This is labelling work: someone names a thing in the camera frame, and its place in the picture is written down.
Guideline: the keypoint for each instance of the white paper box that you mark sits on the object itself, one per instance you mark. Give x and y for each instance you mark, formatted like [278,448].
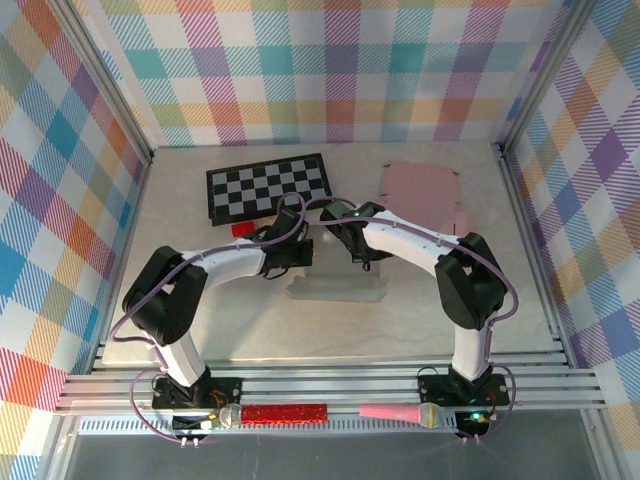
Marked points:
[340,290]

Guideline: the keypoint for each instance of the pink paper box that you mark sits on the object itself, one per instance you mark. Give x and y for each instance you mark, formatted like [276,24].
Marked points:
[420,185]

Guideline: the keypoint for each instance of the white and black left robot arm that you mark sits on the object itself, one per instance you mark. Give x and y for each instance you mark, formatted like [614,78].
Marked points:
[225,265]

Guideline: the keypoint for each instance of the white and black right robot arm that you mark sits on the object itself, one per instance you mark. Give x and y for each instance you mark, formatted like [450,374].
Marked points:
[400,240]

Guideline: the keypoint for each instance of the red block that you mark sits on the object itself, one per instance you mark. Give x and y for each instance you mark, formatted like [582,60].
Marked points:
[243,229]

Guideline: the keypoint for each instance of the black and grey chessboard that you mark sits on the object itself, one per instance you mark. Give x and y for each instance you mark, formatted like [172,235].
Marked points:
[250,185]

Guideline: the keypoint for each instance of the red glitter toy microphone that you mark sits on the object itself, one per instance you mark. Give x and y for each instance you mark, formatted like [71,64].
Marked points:
[285,415]

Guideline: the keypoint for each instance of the pink toy microphone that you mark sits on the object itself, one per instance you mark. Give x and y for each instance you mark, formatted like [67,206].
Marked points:
[390,413]

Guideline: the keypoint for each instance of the black controller board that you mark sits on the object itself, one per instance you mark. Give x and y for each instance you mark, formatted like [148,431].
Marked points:
[472,422]
[192,424]

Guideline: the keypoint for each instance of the aluminium mounting rail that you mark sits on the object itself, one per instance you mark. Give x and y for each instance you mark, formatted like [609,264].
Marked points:
[325,387]

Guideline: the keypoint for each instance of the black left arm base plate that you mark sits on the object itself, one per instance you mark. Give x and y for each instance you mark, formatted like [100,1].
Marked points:
[225,390]

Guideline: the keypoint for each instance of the aluminium side rail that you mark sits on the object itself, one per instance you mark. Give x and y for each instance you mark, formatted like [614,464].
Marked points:
[517,200]
[136,200]

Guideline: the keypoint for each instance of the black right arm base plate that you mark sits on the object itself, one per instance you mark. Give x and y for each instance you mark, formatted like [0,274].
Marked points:
[435,387]

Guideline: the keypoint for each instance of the aluminium frame post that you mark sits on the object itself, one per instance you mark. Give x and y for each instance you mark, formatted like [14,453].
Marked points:
[106,82]
[545,75]

